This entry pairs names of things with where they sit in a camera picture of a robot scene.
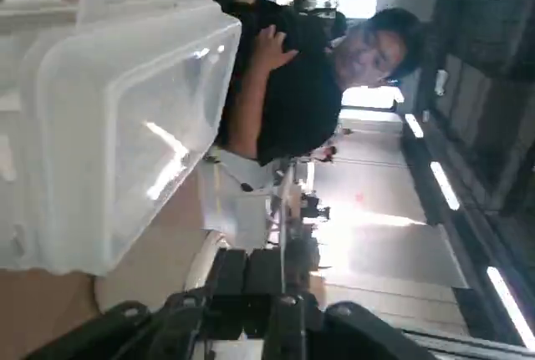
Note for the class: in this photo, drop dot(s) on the ceiling light strip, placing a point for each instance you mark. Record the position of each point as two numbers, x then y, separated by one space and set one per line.
507 301
414 125
445 184

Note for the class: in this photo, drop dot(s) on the person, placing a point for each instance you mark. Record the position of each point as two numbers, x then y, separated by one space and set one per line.
305 105

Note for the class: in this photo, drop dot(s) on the translucent plastic container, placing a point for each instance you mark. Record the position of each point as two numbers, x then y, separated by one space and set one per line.
8 67

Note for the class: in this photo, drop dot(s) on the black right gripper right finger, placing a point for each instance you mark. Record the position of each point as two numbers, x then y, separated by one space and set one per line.
267 272

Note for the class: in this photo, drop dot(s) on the translucent container lid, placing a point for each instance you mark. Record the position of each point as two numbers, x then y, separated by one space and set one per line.
159 105

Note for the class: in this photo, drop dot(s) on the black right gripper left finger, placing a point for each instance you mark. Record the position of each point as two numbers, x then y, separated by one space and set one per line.
227 272

